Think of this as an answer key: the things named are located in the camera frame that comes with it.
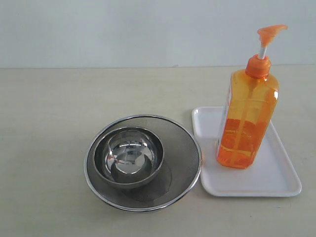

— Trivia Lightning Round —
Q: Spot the orange dish soap pump bottle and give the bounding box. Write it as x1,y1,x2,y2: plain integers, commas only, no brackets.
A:
216,24,288,169

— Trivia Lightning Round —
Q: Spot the small stainless steel bowl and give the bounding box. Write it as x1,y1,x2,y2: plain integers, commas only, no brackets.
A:
92,126,164,189

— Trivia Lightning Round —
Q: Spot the steel mesh strainer basket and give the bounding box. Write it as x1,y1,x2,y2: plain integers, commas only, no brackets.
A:
83,115,201,212

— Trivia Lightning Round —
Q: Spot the white rectangular plastic tray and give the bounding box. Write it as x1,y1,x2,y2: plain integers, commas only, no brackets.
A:
192,106,302,197

